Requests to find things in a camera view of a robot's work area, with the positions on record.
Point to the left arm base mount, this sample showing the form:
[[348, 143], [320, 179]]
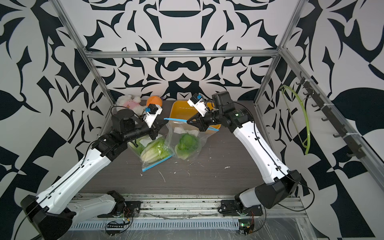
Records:
[[127, 209]]

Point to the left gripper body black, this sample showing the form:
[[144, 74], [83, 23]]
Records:
[[155, 127]]

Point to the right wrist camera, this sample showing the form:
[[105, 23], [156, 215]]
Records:
[[198, 102]]

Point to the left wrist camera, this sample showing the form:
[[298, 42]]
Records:
[[150, 114]]

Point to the right green led board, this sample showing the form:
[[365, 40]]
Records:
[[246, 228]]

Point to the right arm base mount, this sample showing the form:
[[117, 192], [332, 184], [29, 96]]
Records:
[[234, 208]]

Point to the left black electronics board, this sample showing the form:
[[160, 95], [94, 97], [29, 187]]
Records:
[[114, 228]]

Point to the black wall hook rail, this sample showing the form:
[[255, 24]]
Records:
[[334, 116]]

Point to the yellow plastic tray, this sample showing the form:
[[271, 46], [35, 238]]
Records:
[[182, 111]]

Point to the clear zipper bag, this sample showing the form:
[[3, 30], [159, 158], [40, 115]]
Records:
[[145, 141], [175, 133]]

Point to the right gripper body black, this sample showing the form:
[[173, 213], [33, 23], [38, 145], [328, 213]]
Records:
[[201, 120]]

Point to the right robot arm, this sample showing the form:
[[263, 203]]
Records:
[[279, 181]]

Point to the white plush toy pink shirt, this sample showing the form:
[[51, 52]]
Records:
[[131, 102]]

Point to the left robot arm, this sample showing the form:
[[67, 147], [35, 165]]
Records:
[[52, 213]]

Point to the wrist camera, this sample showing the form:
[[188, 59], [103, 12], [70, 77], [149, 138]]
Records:
[[150, 114], [198, 102]]

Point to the orange plush toy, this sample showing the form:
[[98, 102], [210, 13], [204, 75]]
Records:
[[154, 100]]

